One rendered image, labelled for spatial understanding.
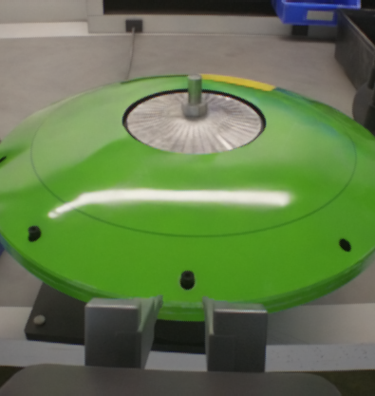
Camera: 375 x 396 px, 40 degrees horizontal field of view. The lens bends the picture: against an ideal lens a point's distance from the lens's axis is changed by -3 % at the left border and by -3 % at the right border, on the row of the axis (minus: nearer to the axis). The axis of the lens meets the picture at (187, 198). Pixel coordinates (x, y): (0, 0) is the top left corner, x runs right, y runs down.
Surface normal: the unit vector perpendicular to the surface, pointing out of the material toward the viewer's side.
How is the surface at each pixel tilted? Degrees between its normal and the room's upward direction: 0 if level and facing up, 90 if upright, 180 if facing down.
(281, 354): 90
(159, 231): 21
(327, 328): 0
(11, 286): 0
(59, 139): 14
